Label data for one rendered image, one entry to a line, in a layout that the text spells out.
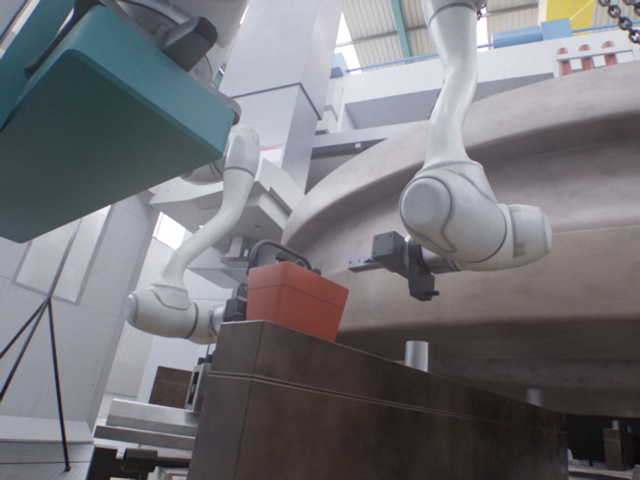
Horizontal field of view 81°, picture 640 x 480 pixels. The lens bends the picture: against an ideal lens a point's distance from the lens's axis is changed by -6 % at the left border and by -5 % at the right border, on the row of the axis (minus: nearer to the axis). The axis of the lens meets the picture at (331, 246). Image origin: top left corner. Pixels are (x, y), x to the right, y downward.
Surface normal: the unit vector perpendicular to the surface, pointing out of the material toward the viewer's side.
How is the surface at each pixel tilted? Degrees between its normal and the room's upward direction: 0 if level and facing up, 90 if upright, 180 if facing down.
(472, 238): 140
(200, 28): 173
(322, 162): 90
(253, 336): 90
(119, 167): 180
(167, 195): 90
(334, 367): 90
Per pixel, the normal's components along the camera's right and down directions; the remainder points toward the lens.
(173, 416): 0.45, -0.57
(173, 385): 0.06, -0.38
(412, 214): -0.61, -0.08
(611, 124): -0.13, 0.91
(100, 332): 0.93, -0.03
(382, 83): -0.36, -0.40
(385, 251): -0.66, -0.37
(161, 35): 0.81, -0.13
